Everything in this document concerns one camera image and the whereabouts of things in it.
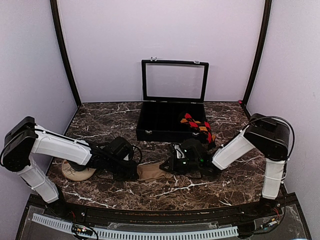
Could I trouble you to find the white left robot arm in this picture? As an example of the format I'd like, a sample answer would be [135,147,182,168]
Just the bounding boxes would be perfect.
[0,116,139,218]

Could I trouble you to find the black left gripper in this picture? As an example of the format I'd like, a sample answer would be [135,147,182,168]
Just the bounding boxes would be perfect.
[106,157,139,182]

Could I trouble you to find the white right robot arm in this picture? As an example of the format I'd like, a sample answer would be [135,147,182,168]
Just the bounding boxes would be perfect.
[159,113,295,217]

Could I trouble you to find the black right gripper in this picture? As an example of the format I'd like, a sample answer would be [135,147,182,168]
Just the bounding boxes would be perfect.
[159,155,201,175]

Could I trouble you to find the left black frame post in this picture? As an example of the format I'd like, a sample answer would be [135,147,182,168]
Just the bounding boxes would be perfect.
[50,0,82,108]

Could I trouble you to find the white slotted cable duct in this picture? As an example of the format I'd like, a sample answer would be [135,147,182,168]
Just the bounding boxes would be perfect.
[31,213,239,240]

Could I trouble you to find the black frame post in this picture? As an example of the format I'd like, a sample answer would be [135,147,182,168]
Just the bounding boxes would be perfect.
[50,0,82,108]
[241,0,272,108]

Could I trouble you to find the cream branch-pattern plate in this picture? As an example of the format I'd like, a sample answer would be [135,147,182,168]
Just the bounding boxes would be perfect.
[61,160,96,182]

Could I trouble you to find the red orange argyle sock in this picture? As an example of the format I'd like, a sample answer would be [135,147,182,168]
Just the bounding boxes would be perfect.
[180,113,216,150]

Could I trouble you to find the tan brown sock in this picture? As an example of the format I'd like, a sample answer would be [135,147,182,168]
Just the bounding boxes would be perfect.
[137,161,174,183]

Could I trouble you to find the black glass-lid display case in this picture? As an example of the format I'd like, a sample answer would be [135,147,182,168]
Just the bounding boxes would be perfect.
[136,57,209,144]

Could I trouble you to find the right black frame post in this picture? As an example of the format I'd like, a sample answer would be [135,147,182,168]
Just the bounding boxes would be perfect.
[241,0,272,108]

